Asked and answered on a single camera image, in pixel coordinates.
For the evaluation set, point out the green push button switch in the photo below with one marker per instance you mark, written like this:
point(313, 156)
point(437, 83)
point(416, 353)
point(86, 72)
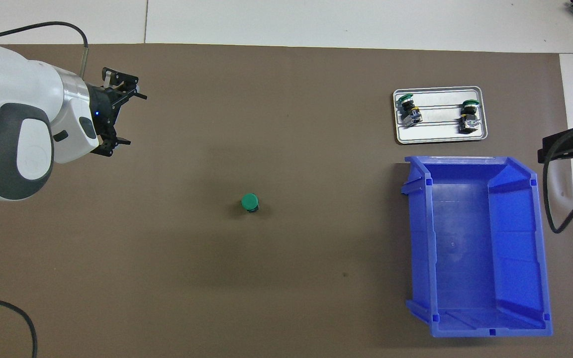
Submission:
point(410, 112)
point(469, 119)
point(249, 201)

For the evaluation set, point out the silver metal tray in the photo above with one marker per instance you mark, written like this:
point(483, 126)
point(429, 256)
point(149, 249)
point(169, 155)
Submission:
point(440, 134)

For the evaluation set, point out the brown table mat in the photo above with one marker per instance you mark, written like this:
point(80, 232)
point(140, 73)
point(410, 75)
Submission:
point(316, 298)

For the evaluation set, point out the blue plastic storage bin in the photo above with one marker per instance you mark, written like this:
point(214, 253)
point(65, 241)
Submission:
point(465, 248)

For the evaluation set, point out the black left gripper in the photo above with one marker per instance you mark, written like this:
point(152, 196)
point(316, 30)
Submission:
point(105, 114)

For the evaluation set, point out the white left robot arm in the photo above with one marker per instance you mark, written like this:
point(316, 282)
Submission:
point(13, 79)

